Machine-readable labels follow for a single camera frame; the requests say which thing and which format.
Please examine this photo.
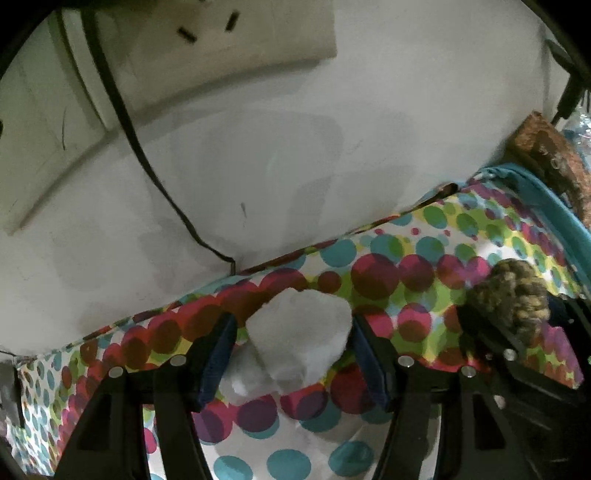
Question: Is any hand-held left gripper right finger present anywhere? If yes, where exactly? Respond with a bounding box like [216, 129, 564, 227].
[352, 314, 539, 480]

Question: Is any black clamp stand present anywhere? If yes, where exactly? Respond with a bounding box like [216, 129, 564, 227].
[545, 39, 586, 124]

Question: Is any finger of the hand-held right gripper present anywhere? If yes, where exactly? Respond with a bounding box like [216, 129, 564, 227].
[456, 304, 520, 365]

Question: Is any white wall socket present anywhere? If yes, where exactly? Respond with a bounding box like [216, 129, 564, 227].
[0, 0, 339, 234]

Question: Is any black cable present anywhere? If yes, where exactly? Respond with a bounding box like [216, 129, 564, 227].
[81, 0, 238, 274]

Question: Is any brown knitted item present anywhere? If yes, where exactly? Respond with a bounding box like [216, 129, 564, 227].
[468, 259, 551, 343]

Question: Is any white fluffy wad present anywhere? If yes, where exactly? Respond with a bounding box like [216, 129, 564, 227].
[222, 288, 353, 408]

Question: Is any polka-dot cloth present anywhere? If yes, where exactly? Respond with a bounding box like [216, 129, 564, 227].
[9, 178, 588, 480]

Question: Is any clear plastic wrapper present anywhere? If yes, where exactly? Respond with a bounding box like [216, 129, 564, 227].
[561, 110, 591, 168]

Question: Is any brown patterned item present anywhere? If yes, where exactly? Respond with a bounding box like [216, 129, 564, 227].
[507, 110, 591, 219]

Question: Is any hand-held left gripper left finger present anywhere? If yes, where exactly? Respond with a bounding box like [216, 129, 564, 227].
[53, 313, 239, 480]

